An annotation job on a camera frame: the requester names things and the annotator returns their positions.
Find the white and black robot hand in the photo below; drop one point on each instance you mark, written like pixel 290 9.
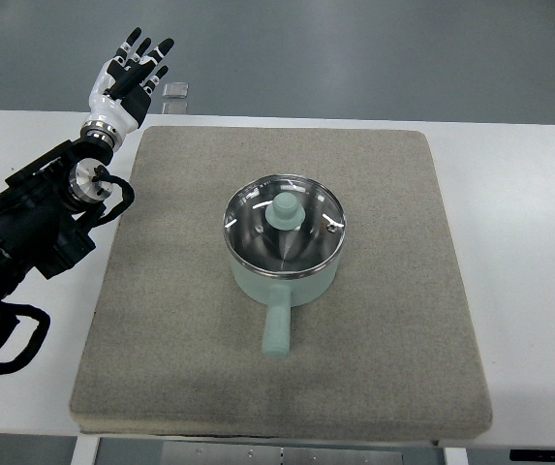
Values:
pixel 122 92

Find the glass lid with green knob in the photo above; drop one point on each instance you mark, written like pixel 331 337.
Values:
pixel 284 226

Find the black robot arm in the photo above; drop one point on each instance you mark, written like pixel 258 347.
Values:
pixel 46 214

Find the lower metal floor plate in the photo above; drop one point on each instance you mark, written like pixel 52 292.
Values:
pixel 174 107

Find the mint green saucepan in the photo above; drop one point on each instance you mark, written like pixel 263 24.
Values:
pixel 280 295

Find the grey felt mat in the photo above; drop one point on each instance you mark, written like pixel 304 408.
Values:
pixel 387 353

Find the black control panel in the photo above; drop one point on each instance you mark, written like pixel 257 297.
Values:
pixel 533 455

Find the metal table frame plate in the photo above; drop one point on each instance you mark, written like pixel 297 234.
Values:
pixel 212 453

